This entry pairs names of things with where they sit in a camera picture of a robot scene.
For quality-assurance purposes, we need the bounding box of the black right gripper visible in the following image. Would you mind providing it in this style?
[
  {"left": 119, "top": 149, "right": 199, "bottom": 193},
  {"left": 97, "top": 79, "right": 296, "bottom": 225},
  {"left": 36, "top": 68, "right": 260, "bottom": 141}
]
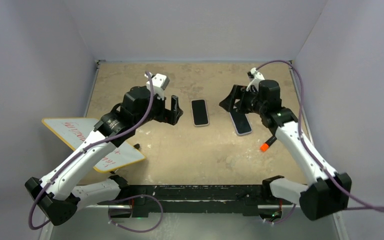
[{"left": 220, "top": 84, "right": 268, "bottom": 116}]

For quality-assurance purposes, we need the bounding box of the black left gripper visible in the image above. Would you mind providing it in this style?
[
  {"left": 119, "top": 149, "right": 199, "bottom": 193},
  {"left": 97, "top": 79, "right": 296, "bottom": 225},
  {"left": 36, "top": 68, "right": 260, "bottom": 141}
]
[{"left": 134, "top": 90, "right": 182, "bottom": 128}]

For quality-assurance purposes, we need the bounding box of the purple smartphone with black screen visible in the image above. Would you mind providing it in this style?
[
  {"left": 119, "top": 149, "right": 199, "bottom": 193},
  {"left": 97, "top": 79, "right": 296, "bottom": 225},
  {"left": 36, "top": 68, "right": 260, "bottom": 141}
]
[{"left": 191, "top": 99, "right": 210, "bottom": 127}]

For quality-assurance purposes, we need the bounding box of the lavender phone case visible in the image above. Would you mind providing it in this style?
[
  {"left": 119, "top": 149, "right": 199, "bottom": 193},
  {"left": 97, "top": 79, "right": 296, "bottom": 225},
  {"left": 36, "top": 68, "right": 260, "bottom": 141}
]
[{"left": 229, "top": 110, "right": 254, "bottom": 137}]

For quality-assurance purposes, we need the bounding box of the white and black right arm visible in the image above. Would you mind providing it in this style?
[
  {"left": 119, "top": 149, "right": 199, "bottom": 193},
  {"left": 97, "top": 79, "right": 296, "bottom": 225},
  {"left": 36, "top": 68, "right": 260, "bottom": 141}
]
[{"left": 219, "top": 80, "right": 352, "bottom": 221}]

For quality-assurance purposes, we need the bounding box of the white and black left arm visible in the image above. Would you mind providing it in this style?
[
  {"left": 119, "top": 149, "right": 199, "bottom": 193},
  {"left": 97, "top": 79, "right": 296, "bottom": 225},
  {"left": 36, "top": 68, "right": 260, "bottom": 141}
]
[{"left": 24, "top": 86, "right": 183, "bottom": 230}]

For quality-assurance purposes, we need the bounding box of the orange marker cap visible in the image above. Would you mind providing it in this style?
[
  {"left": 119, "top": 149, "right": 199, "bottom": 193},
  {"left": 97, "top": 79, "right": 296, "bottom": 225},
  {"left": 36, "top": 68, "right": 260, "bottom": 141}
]
[{"left": 260, "top": 143, "right": 270, "bottom": 152}]

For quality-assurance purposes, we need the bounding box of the black knob on table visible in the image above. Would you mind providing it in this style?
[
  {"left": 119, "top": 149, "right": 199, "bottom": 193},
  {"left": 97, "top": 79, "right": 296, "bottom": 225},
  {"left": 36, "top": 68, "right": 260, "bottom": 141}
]
[{"left": 265, "top": 135, "right": 277, "bottom": 147}]

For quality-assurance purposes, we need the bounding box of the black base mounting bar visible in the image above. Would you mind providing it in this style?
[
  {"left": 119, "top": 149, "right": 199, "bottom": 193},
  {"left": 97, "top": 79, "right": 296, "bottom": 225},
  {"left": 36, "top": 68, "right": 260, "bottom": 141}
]
[{"left": 96, "top": 184, "right": 294, "bottom": 220}]

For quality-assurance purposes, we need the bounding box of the white board with yellow edge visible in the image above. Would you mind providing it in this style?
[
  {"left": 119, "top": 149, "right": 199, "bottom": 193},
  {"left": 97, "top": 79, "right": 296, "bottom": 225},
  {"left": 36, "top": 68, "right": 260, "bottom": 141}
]
[{"left": 42, "top": 117, "right": 146, "bottom": 173}]

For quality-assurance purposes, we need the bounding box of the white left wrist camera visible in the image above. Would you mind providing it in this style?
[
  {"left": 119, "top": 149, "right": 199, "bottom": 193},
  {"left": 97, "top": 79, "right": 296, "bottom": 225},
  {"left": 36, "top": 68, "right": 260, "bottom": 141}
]
[{"left": 144, "top": 72, "right": 170, "bottom": 100}]

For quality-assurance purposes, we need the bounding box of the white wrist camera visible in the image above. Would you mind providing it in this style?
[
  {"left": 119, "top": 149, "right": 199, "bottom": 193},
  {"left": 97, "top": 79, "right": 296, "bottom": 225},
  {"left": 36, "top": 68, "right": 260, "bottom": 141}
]
[
  {"left": 144, "top": 72, "right": 170, "bottom": 100},
  {"left": 246, "top": 67, "right": 265, "bottom": 92}
]

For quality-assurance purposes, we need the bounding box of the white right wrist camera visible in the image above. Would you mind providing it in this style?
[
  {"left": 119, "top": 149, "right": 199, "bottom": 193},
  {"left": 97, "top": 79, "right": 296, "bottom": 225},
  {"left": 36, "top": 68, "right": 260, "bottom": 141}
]
[{"left": 246, "top": 67, "right": 265, "bottom": 92}]

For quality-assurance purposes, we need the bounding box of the aluminium frame rail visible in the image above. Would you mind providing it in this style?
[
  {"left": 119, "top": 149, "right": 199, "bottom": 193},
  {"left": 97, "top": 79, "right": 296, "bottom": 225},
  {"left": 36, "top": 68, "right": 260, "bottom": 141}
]
[{"left": 47, "top": 185, "right": 339, "bottom": 213}]

